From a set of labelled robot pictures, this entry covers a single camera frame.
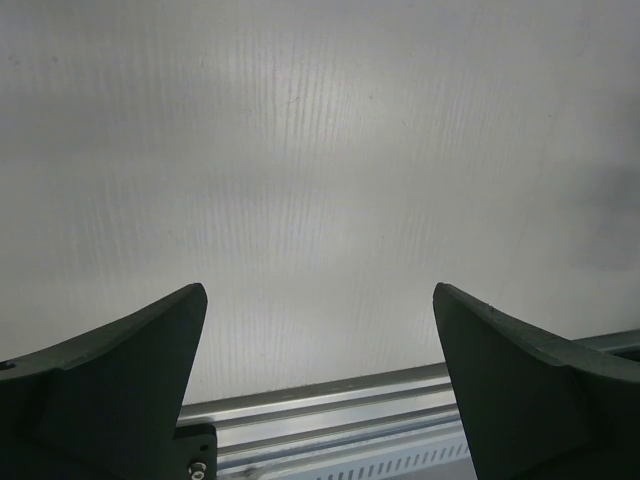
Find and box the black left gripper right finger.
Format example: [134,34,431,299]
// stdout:
[433,283,639,479]

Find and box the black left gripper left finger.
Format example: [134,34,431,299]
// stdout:
[1,283,207,479]

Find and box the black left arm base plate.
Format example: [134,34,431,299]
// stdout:
[171,424,218,480]

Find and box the white slotted cable duct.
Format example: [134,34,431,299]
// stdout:
[218,437,470,479]

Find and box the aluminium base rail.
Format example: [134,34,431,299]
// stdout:
[177,335,640,474]

